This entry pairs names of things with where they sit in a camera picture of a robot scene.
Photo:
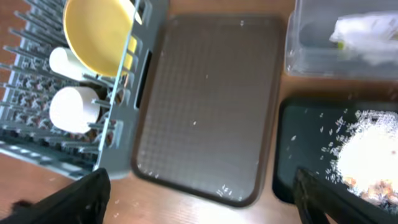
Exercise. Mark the white cup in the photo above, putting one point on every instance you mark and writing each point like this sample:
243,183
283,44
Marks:
63,61

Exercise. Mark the black tray bin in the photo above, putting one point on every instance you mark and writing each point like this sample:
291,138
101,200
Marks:
303,129

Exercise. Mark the white napkin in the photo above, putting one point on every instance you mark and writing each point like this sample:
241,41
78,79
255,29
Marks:
372,36

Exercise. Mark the yellow plate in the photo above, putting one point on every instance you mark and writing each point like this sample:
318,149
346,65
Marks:
96,31

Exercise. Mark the white rice food waste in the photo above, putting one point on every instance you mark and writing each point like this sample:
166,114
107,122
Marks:
365,151

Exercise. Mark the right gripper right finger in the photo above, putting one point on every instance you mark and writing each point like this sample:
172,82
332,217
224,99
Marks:
316,203

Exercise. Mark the grey dishwasher rack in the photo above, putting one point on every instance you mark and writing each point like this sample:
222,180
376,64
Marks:
27,132

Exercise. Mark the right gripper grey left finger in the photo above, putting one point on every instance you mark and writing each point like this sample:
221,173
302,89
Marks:
84,201

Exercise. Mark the yellow green snack wrapper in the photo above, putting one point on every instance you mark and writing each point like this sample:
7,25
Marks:
341,46

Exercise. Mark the clear plastic bin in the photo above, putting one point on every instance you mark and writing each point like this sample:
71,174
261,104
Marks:
310,53

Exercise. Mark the dark brown serving tray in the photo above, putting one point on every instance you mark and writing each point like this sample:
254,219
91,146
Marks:
207,120

